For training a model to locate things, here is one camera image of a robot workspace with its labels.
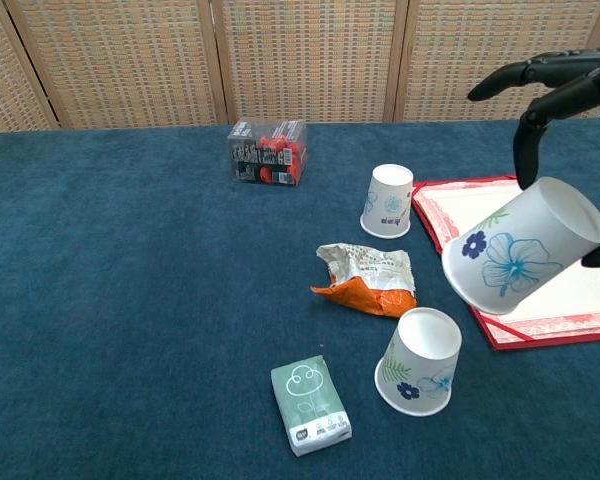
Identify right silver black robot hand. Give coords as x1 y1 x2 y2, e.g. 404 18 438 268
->
467 42 600 269

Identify white floral paper cup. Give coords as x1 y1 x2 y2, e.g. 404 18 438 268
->
374 306 463 417
359 163 414 239
440 175 600 316

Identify red certificate folder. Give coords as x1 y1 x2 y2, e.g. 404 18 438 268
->
411 173 600 351

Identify woven wooden folding screen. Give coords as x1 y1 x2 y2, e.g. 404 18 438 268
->
0 0 600 137

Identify crumpled orange snack wrapper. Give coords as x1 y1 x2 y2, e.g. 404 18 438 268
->
310 242 418 319

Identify clear box red black contents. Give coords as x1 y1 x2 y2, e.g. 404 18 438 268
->
226 117 309 188

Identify green tissue pack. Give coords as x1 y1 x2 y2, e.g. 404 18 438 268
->
270 354 354 457

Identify blue carpet table mat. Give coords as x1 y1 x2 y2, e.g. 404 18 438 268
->
0 118 600 480

